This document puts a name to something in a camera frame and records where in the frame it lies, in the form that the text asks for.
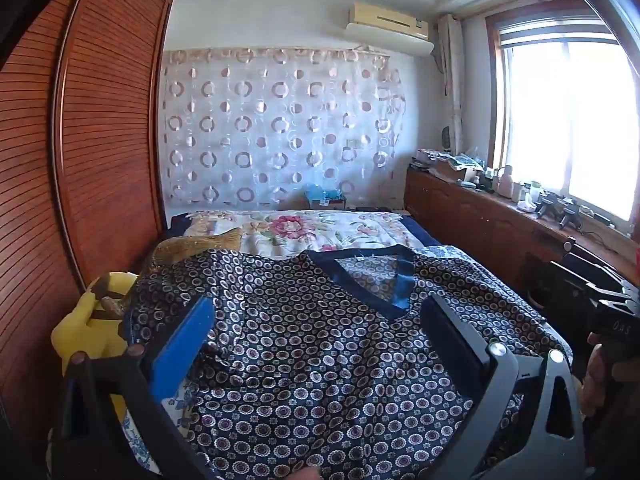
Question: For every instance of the navy circle-patterned top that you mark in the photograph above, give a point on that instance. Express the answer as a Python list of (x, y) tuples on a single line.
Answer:
[(310, 360)]

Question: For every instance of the pile of papers and boxes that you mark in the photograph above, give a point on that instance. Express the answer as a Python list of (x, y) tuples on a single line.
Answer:
[(447, 162)]

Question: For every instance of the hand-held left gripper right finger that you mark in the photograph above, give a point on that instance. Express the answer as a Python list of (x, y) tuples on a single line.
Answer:
[(460, 340)]

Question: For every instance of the black tool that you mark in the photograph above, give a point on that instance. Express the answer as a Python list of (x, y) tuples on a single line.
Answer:
[(555, 207)]

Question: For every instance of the sheer circle-patterned curtain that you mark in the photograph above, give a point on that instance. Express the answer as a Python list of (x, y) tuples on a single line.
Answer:
[(280, 125)]

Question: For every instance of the white wall pipe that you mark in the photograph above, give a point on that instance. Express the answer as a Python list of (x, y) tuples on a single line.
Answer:
[(452, 85)]

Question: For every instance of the dark blue bed sheet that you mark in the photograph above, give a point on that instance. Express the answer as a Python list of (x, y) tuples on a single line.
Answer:
[(440, 245)]

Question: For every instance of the window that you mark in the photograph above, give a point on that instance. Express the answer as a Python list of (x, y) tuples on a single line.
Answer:
[(565, 120)]

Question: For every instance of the box with blue bag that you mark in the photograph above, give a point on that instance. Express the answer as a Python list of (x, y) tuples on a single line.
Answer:
[(325, 196)]

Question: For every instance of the mustard patterned folded cloth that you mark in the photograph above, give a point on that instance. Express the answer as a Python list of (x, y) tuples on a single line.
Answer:
[(200, 247)]

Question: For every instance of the wooden louvered wardrobe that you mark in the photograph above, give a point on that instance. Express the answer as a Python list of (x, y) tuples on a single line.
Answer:
[(100, 135)]

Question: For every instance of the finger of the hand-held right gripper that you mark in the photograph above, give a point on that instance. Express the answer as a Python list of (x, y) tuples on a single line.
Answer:
[(580, 272)]

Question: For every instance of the yellow plush toy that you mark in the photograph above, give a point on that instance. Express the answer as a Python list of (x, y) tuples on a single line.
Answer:
[(85, 330)]

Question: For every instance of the pink floral quilt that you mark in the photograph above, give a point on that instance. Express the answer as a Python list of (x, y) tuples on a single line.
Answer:
[(300, 227)]

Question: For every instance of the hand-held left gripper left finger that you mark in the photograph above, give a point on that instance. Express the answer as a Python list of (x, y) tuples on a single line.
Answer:
[(181, 345)]

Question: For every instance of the white air conditioner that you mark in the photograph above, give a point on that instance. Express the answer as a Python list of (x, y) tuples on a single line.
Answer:
[(387, 27)]

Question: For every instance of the person's right hand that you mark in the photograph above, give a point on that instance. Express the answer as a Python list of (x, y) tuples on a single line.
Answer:
[(595, 375)]

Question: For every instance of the long wooden cabinet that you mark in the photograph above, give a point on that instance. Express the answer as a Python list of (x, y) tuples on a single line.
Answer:
[(465, 215)]

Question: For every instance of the white bottle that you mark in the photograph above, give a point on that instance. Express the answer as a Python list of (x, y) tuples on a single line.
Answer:
[(506, 185)]

